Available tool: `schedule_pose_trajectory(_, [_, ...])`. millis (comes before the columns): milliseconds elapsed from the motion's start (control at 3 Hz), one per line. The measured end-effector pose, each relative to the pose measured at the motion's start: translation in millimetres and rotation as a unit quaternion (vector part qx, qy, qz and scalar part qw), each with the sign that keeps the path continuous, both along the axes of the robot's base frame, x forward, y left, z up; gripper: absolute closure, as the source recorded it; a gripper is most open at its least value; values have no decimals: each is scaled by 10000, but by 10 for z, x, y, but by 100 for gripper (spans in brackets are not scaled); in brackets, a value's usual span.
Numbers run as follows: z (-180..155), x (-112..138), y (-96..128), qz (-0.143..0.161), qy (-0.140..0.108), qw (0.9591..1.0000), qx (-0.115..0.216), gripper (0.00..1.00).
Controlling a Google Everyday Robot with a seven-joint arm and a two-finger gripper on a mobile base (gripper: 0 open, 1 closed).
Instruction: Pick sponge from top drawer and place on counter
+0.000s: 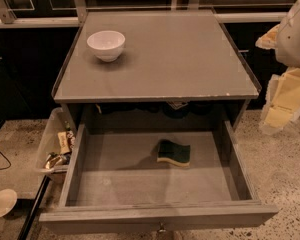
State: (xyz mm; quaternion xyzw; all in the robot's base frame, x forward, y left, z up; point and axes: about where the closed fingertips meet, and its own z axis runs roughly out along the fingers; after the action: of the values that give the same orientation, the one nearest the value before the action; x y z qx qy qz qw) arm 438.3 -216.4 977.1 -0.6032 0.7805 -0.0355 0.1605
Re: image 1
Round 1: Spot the green and yellow sponge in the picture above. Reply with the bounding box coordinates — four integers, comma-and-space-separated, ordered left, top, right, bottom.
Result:
157, 140, 191, 167

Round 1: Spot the white round floor disc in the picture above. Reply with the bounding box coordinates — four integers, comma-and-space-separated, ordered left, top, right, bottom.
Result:
0, 189, 17, 218

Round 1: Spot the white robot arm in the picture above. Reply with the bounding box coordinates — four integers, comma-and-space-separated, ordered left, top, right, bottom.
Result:
255, 0, 300, 135

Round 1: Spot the black floor bar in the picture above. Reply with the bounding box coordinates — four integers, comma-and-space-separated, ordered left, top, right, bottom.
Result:
17, 176, 50, 240

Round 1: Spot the open grey top drawer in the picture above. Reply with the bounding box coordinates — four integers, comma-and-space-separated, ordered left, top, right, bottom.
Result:
40, 121, 278, 234

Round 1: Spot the clear plastic bin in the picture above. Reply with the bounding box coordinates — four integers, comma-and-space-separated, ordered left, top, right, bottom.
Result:
35, 107, 73, 183

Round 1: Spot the grey cabinet counter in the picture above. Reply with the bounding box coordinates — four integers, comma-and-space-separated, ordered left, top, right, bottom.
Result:
53, 10, 260, 134

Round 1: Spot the metal drawer knob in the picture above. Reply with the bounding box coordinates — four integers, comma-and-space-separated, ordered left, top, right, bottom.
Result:
157, 222, 167, 234

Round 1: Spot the black floor cable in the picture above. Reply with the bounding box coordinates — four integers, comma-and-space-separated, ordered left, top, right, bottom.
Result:
0, 139, 12, 171

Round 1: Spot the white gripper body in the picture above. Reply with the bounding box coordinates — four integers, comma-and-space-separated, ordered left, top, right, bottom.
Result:
275, 0, 300, 68

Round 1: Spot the white ceramic bowl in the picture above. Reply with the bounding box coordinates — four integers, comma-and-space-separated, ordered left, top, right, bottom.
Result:
87, 30, 126, 62

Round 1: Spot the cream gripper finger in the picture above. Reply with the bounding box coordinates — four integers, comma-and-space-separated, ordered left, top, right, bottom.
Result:
259, 67, 300, 135
255, 24, 279, 50

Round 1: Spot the metallic foil packet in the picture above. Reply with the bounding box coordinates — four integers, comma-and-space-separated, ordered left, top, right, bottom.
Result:
44, 152, 70, 169

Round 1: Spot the brown snack packet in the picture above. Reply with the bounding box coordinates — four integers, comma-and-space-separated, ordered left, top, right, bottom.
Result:
57, 130, 75, 154

